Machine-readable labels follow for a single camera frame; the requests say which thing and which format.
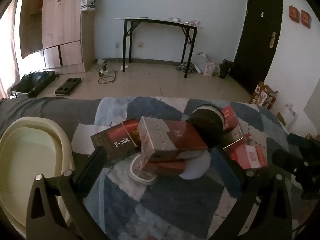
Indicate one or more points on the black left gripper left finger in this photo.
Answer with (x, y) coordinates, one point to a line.
(44, 217)

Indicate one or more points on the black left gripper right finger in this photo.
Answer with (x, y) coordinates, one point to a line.
(252, 192)

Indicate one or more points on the red grey cigarette box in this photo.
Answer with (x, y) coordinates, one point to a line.
(167, 146)

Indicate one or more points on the red white small box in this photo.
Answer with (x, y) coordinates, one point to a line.
(249, 157)

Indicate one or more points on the cream plastic basin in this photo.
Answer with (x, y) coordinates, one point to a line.
(30, 146)

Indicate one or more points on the red cigarette box under jar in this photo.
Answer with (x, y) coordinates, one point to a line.
(232, 134)

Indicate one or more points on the black cylindrical jar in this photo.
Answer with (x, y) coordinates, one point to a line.
(209, 123)

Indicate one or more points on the white round lid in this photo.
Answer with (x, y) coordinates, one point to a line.
(136, 174)

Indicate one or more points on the dark red cigarette box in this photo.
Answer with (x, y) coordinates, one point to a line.
(120, 141)

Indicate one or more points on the grey bed sheet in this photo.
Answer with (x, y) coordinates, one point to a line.
(45, 112)

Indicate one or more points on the black foam tray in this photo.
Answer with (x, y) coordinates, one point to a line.
(67, 88)

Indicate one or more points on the black open suitcase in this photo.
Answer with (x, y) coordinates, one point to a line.
(31, 85)

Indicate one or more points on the black door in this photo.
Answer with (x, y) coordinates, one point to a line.
(258, 43)

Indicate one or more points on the wooden wardrobe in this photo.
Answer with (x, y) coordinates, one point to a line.
(54, 35)

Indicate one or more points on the black folding table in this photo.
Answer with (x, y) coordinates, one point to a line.
(159, 33)

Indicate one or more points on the cardboard box by wall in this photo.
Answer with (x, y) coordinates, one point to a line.
(263, 96)

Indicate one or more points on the red wall decorations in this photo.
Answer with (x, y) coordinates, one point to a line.
(302, 16)

